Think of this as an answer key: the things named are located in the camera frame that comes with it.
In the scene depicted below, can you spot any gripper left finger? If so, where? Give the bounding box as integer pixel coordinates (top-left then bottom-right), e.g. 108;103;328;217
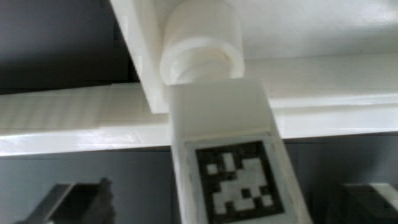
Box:
13;178;113;224

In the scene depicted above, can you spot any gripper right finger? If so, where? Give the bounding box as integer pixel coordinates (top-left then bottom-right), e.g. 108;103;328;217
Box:
340;183;398;224

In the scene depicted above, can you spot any white table leg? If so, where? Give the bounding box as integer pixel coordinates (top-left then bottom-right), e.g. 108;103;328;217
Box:
159;0;312;224

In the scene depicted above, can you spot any white square table top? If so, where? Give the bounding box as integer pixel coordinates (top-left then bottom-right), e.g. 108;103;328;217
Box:
109;0;398;113

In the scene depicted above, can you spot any white U-shaped obstacle fence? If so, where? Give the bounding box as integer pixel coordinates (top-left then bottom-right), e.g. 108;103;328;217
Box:
0;84;398;157

